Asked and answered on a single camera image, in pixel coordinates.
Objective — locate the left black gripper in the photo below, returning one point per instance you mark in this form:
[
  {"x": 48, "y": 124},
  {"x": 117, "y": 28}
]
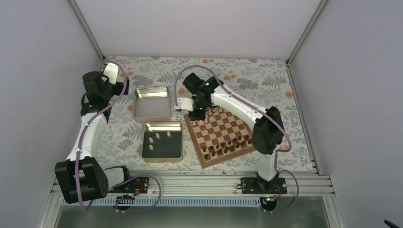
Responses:
[{"x": 119, "y": 88}]

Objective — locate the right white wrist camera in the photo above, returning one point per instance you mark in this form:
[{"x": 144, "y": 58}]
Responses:
[{"x": 183, "y": 103}]

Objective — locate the wooden chess board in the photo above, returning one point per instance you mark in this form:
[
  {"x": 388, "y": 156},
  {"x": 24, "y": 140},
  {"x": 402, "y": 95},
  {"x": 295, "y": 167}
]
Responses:
[{"x": 220, "y": 137}]

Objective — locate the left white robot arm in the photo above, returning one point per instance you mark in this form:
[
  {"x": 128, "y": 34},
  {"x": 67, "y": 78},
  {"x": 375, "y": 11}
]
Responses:
[{"x": 80, "y": 177}]

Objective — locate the floral table mat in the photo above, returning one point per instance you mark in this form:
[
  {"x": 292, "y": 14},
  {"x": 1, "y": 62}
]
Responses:
[{"x": 263, "y": 82}]

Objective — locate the gold tin with pieces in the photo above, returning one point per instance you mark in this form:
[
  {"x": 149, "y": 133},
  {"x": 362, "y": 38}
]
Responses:
[{"x": 166, "y": 149}]

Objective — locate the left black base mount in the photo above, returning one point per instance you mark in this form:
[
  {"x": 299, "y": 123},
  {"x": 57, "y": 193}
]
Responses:
[{"x": 130, "y": 186}]

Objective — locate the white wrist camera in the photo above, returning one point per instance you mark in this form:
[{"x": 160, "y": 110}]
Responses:
[
  {"x": 183, "y": 103},
  {"x": 111, "y": 71}
]

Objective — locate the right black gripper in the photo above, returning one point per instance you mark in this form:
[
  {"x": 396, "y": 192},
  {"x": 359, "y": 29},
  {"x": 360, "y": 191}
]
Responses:
[{"x": 199, "y": 116}]

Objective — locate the right aluminium frame post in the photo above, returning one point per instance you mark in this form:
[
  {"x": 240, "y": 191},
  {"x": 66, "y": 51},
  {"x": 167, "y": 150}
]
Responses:
[{"x": 322, "y": 4}]

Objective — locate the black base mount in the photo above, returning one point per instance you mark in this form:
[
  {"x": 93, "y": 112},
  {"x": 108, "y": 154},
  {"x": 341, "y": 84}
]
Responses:
[
  {"x": 130, "y": 186},
  {"x": 257, "y": 185}
]

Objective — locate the aluminium corner frame post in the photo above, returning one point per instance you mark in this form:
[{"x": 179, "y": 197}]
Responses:
[{"x": 87, "y": 31}]

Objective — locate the aluminium front rail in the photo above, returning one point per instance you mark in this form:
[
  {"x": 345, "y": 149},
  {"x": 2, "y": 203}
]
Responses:
[{"x": 215, "y": 189}]

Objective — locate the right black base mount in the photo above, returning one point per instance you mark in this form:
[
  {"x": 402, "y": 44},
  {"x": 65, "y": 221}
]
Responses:
[{"x": 257, "y": 185}]

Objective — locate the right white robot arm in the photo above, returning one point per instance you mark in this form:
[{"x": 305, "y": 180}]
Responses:
[{"x": 266, "y": 124}]

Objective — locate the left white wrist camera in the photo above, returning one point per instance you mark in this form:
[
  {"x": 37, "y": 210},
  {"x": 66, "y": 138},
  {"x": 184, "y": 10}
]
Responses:
[{"x": 111, "y": 71}]

